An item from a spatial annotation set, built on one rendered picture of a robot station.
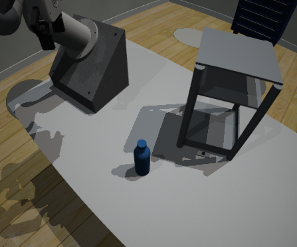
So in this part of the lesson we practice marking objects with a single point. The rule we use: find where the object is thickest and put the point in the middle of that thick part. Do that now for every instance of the dark blue bottle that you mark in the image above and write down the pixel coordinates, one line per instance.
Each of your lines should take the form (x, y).
(142, 158)

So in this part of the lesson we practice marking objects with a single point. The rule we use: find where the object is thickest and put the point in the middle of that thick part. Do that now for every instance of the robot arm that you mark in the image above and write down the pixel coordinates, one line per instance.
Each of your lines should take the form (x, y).
(81, 38)

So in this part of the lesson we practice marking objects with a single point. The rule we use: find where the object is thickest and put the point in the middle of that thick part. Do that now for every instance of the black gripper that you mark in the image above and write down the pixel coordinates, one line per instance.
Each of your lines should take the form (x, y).
(50, 11)

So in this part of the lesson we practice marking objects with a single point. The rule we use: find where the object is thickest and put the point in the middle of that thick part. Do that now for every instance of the grey open shelving unit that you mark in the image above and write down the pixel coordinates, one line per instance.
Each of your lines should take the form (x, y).
(238, 63)

